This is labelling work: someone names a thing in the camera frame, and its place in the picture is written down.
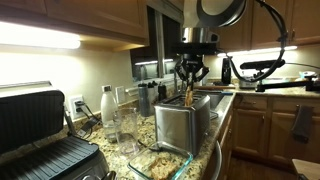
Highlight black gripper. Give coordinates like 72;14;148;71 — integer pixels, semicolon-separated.
174;53;210;92

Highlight stainless steel toaster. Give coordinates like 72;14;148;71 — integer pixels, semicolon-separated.
153;93;212;157

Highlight black pepper grinder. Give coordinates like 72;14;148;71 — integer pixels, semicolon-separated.
157;83;168;102

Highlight dark kitchen window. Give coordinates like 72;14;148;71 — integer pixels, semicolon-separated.
129;4;184;83

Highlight dark grey water bottle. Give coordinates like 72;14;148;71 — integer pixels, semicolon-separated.
137;83;152;118

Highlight small white kitchen appliance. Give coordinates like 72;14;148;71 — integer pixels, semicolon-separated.
238;75;260;90

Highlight slim under-cabinet light strip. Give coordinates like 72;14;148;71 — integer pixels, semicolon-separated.
217;45;299;58

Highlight wooden base cabinets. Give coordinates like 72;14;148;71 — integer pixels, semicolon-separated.
231;94;320;167

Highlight clear glass food container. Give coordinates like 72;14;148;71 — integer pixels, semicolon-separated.
128;140;195;180

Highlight clear drinking glass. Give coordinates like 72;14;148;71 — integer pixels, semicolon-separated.
113;107;140;158

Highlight clear plastic bottle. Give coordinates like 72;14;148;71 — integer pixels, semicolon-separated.
100;84;120;143

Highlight teal bowl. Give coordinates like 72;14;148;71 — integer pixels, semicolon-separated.
298;70;318;80

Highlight dark hanging towel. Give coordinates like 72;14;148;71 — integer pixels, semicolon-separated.
291;104;315;145

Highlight light wooden table corner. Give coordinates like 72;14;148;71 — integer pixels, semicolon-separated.
292;158;320;180

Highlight long under-cabinet light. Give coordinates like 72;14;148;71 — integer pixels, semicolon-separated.
0;21;82;50

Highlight black contact grill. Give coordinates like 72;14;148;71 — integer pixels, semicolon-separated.
0;89;111;180

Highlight black bar-shaped camera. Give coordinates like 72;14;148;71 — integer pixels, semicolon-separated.
239;58;287;71

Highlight white light switch plate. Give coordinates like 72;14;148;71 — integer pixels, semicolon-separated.
115;85;126;104

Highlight black toaster power cord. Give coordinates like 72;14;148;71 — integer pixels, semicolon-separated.
137;139;162;153

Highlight wooden wall cabinets with handles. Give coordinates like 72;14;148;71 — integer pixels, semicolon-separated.
213;0;320;56

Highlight silver appliance door handle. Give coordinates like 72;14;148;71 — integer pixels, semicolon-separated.
211;139;223;180

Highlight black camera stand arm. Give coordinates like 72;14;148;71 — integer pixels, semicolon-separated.
254;69;320;94

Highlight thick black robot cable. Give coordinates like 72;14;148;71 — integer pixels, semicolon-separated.
227;0;290;83

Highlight wooden wall cabinet over grill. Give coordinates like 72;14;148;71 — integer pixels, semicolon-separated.
0;0;150;53

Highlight black plug with cable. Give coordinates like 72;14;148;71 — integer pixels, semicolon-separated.
74;99;103;140

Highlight white wall outlet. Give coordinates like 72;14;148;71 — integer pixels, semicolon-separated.
69;94;86;121

